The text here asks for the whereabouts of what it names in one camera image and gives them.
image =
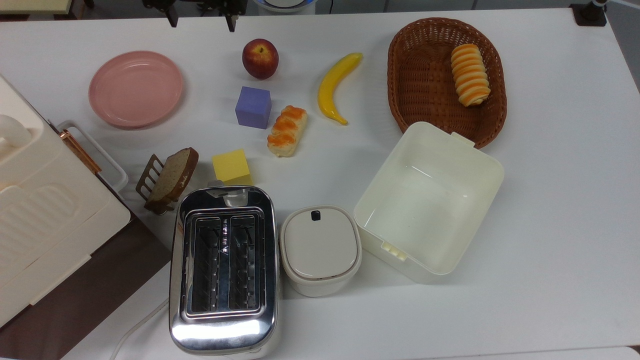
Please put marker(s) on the brass toast rack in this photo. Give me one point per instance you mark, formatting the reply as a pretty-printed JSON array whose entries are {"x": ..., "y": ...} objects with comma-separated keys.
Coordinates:
[{"x": 146, "y": 180}]

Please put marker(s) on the red apple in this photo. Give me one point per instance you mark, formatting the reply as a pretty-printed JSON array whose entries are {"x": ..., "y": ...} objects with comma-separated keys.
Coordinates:
[{"x": 260, "y": 59}]

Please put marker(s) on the yellow foam cube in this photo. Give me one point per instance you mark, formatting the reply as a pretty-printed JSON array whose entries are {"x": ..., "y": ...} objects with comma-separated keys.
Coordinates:
[{"x": 231, "y": 166}]

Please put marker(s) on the brown bread slice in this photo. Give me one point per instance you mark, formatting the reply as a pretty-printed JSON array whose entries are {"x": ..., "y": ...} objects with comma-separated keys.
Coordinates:
[{"x": 172, "y": 175}]

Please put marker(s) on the cream chrome toaster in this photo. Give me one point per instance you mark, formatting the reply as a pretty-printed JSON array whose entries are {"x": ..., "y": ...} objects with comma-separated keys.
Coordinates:
[{"x": 225, "y": 330}]

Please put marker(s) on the yellow banana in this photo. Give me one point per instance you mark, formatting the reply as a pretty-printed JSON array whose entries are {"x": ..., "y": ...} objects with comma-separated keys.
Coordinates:
[{"x": 331, "y": 85}]

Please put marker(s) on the black table clamp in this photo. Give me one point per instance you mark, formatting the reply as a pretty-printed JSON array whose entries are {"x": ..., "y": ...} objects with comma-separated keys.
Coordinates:
[{"x": 590, "y": 14}]

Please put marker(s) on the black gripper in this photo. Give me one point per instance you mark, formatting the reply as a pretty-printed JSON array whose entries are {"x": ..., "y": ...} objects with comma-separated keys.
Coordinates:
[{"x": 207, "y": 4}]

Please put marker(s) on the striped swirl bread roll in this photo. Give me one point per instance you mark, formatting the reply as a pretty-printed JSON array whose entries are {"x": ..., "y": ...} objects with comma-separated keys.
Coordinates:
[{"x": 470, "y": 75}]

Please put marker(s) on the orange glazed bread loaf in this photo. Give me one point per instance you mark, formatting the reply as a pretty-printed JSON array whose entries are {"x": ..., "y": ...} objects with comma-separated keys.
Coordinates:
[{"x": 287, "y": 131}]

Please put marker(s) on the brown wicker basket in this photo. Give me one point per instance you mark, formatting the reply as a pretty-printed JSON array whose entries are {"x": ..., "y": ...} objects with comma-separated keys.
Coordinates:
[{"x": 425, "y": 85}]

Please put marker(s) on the purple foam cube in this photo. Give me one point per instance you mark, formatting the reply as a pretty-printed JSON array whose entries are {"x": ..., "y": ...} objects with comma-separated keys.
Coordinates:
[{"x": 253, "y": 107}]

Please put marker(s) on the cream open plastic container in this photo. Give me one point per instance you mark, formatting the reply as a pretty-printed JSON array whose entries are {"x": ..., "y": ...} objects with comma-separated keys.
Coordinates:
[{"x": 430, "y": 210}]

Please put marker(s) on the small white lidded bin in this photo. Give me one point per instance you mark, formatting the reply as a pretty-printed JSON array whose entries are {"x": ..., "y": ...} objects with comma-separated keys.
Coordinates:
[{"x": 320, "y": 247}]

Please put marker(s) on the pink plate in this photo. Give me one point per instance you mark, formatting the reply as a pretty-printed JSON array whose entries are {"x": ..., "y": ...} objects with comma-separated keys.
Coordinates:
[{"x": 136, "y": 90}]

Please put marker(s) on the pale yellow side table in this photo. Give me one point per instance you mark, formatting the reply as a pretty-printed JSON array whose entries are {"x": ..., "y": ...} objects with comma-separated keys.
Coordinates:
[{"x": 30, "y": 5}]

